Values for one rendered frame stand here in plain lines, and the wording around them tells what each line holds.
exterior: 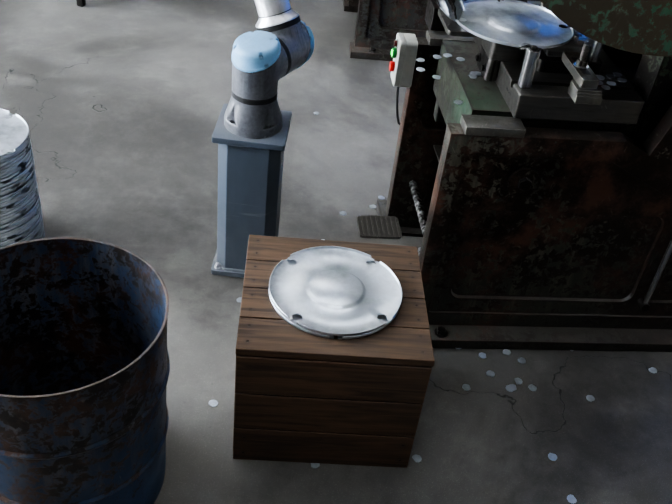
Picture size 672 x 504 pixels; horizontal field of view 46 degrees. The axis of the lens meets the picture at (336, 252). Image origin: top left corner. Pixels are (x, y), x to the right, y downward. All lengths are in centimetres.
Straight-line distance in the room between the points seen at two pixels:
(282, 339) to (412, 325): 28
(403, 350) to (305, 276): 29
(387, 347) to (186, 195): 118
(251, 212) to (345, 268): 46
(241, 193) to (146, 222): 47
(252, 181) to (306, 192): 58
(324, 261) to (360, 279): 10
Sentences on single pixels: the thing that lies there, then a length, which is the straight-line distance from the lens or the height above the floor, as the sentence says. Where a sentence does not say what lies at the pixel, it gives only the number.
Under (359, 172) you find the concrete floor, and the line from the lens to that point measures 281.
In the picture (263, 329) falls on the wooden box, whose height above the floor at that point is 35.
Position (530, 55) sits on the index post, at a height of 78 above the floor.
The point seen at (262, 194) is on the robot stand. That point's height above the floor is 29.
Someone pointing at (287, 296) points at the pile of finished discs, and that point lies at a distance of 170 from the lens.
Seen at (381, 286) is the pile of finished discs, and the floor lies 36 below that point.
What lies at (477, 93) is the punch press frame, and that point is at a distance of 198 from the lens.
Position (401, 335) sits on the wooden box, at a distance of 167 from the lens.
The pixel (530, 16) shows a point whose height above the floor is 78.
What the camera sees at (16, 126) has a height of 35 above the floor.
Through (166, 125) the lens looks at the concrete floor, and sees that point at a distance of 301.
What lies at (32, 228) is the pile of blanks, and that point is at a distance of 238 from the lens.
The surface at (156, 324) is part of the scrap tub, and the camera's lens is 165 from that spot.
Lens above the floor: 149
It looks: 38 degrees down
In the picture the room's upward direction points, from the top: 7 degrees clockwise
